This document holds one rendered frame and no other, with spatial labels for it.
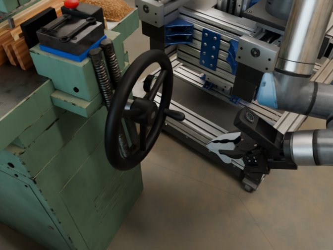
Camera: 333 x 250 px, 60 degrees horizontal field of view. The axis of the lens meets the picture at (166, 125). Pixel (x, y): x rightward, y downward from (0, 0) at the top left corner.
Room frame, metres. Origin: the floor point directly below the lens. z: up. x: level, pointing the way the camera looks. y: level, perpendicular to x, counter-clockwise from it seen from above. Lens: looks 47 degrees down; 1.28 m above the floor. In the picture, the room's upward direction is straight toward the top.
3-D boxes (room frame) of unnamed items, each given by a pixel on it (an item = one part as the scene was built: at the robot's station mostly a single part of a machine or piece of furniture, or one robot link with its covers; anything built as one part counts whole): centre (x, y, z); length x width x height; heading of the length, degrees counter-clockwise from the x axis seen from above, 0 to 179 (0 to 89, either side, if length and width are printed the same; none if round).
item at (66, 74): (0.54, 0.19, 0.91); 0.15 x 0.14 x 0.09; 154
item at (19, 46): (0.62, 0.27, 0.93); 0.22 x 0.01 x 0.06; 154
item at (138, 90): (0.80, 0.12, 0.58); 0.12 x 0.08 x 0.08; 64
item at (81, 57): (0.54, 0.18, 0.99); 0.13 x 0.11 x 0.06; 154
